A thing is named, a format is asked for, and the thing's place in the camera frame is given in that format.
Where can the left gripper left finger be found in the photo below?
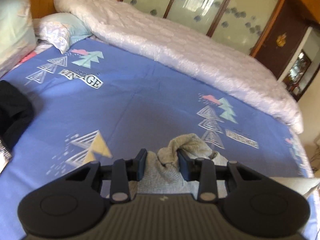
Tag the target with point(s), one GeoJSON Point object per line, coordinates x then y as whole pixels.
{"type": "Point", "coordinates": [124, 171]}

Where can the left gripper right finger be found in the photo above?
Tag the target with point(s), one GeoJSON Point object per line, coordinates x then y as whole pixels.
{"type": "Point", "coordinates": [201, 170]}

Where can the grey sweat pants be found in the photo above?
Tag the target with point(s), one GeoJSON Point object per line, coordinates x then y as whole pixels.
{"type": "Point", "coordinates": [162, 175]}

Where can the blue patterned bed sheet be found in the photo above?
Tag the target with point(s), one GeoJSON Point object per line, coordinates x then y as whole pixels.
{"type": "Point", "coordinates": [98, 102]}

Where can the smartphone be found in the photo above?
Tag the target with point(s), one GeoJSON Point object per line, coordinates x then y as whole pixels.
{"type": "Point", "coordinates": [5, 155]}

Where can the black cloth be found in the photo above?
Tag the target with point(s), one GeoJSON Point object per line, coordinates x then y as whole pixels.
{"type": "Point", "coordinates": [16, 114]}

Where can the white lilac quilt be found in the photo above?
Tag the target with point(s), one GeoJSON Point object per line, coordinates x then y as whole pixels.
{"type": "Point", "coordinates": [189, 52]}

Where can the small white blue pillow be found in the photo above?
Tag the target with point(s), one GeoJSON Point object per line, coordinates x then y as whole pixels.
{"type": "Point", "coordinates": [62, 30]}

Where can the wardrobe with glass doors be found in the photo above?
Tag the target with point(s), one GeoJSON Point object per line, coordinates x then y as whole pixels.
{"type": "Point", "coordinates": [238, 24]}

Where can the floral pillow stack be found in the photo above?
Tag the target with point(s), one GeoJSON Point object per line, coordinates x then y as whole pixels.
{"type": "Point", "coordinates": [17, 35]}

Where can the dark wooden cabinet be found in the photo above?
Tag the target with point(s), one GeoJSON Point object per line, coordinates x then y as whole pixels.
{"type": "Point", "coordinates": [290, 48]}

